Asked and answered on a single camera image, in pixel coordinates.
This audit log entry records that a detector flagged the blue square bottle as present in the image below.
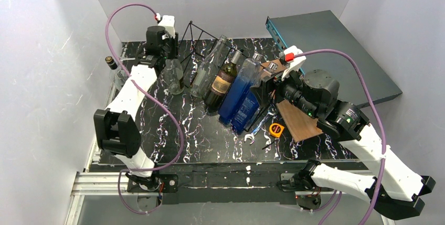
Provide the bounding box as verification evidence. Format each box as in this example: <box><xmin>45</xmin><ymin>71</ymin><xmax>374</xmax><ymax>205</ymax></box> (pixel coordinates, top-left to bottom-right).
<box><xmin>231</xmin><ymin>62</ymin><xmax>278</xmax><ymax>135</ymax></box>
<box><xmin>218</xmin><ymin>51</ymin><xmax>262</xmax><ymax>125</ymax></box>

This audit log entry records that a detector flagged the tall clear glass bottle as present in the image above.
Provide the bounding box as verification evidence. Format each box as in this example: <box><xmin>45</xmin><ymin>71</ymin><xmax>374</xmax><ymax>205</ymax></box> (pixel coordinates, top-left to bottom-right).
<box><xmin>164</xmin><ymin>59</ymin><xmax>184</xmax><ymax>94</ymax></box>

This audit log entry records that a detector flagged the green wine bottle tan label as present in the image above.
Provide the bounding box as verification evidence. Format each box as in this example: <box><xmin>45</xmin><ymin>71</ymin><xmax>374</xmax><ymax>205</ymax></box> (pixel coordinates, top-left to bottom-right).
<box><xmin>204</xmin><ymin>49</ymin><xmax>244</xmax><ymax>112</ymax></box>

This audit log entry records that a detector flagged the short clear glass bottle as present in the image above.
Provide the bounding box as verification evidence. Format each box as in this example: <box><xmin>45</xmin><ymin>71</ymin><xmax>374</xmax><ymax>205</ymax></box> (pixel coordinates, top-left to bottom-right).
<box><xmin>190</xmin><ymin>35</ymin><xmax>227</xmax><ymax>98</ymax></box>

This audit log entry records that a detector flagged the dark-capped clear bottle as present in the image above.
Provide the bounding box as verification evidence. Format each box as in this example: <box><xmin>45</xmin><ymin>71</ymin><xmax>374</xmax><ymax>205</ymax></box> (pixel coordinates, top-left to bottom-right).
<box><xmin>104</xmin><ymin>56</ymin><xmax>128</xmax><ymax>91</ymax></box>

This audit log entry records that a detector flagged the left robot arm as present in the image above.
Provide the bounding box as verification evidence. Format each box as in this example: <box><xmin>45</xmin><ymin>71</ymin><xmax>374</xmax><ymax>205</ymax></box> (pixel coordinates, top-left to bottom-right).
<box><xmin>93</xmin><ymin>26</ymin><xmax>177</xmax><ymax>192</ymax></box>

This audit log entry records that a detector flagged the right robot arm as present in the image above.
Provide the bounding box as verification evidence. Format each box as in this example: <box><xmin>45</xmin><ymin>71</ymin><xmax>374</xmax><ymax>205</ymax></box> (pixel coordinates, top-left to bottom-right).
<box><xmin>250</xmin><ymin>70</ymin><xmax>436</xmax><ymax>220</ymax></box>

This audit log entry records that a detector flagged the silver combination wrench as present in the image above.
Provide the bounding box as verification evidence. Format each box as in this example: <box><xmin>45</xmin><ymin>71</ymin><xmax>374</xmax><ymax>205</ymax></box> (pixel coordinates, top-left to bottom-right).
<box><xmin>244</xmin><ymin>112</ymin><xmax>277</xmax><ymax>145</ymax></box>

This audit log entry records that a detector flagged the brown wooden board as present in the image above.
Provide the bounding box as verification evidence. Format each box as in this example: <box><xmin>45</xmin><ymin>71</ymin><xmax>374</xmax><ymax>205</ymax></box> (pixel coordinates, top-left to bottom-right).
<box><xmin>261</xmin><ymin>60</ymin><xmax>323</xmax><ymax>142</ymax></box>

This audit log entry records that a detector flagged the small wrench at back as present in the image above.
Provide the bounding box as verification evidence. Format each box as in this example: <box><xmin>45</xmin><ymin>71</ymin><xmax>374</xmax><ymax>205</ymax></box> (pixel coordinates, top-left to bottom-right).
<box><xmin>120</xmin><ymin>57</ymin><xmax>137</xmax><ymax>61</ymax></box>

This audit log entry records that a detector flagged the yellow tape measure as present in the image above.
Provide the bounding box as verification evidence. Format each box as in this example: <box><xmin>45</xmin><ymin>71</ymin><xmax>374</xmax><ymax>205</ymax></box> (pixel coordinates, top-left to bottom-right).
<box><xmin>269</xmin><ymin>123</ymin><xmax>285</xmax><ymax>138</ymax></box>

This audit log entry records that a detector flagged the small black pen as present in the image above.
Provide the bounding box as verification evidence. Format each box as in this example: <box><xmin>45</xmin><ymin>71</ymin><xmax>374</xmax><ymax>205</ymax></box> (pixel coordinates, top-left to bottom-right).
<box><xmin>262</xmin><ymin>140</ymin><xmax>279</xmax><ymax>150</ymax></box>

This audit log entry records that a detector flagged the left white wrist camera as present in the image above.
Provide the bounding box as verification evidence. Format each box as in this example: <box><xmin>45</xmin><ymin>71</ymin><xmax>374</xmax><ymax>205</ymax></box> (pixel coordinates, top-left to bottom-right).
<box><xmin>155</xmin><ymin>13</ymin><xmax>176</xmax><ymax>37</ymax></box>

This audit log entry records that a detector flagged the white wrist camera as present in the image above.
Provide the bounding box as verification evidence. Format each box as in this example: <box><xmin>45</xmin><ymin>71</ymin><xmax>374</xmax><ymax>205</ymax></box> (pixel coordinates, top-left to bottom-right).
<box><xmin>279</xmin><ymin>45</ymin><xmax>306</xmax><ymax>81</ymax></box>
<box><xmin>155</xmin><ymin>13</ymin><xmax>176</xmax><ymax>37</ymax></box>

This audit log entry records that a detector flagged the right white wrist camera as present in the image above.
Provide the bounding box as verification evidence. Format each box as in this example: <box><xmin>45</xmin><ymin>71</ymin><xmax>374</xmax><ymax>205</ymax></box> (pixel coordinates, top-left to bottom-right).
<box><xmin>279</xmin><ymin>45</ymin><xmax>306</xmax><ymax>81</ymax></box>

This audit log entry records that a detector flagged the black wire wine rack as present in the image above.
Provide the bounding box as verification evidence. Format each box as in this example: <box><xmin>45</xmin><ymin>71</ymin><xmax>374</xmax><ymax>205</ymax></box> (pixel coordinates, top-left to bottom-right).
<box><xmin>175</xmin><ymin>20</ymin><xmax>284</xmax><ymax>130</ymax></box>

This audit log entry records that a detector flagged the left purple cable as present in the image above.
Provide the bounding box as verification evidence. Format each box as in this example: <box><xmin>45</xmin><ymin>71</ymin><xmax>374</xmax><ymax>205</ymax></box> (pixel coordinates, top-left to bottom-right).
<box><xmin>104</xmin><ymin>3</ymin><xmax>185</xmax><ymax>216</ymax></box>

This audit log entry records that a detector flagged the blue-faced network switch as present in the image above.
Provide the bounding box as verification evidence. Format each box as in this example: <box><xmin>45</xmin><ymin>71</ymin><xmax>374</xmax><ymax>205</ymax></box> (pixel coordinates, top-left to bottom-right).
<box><xmin>266</xmin><ymin>10</ymin><xmax>402</xmax><ymax>108</ymax></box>

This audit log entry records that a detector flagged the aluminium frame rail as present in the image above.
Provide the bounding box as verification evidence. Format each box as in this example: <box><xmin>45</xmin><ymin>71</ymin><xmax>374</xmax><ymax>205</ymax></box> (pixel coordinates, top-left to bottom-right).
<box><xmin>64</xmin><ymin>160</ymin><xmax>395</xmax><ymax>225</ymax></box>

